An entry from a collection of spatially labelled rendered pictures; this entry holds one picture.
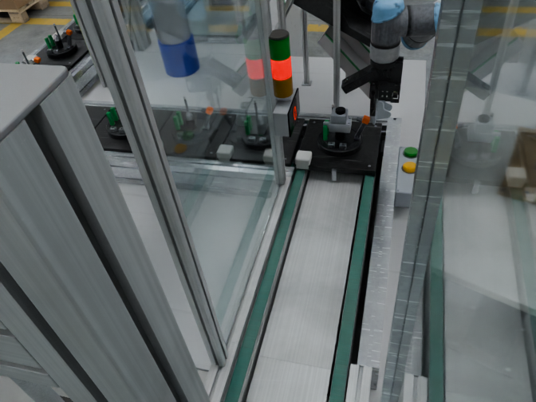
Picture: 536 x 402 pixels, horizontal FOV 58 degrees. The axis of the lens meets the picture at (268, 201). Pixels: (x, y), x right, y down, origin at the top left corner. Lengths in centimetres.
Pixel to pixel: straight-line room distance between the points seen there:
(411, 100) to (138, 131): 145
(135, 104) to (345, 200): 92
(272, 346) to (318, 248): 31
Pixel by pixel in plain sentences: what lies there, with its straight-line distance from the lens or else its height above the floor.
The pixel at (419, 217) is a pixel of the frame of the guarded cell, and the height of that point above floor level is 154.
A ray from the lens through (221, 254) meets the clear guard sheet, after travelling 96.
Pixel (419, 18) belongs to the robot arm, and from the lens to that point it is 130.
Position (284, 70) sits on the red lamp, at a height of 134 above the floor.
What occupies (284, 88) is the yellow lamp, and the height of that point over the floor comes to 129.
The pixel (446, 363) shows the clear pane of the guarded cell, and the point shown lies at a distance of 27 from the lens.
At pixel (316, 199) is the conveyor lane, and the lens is 142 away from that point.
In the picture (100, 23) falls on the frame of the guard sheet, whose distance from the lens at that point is 56.
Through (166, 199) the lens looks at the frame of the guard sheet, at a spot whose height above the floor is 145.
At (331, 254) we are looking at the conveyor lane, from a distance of 127.
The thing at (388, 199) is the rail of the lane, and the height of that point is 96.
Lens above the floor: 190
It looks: 44 degrees down
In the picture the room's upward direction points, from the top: 8 degrees counter-clockwise
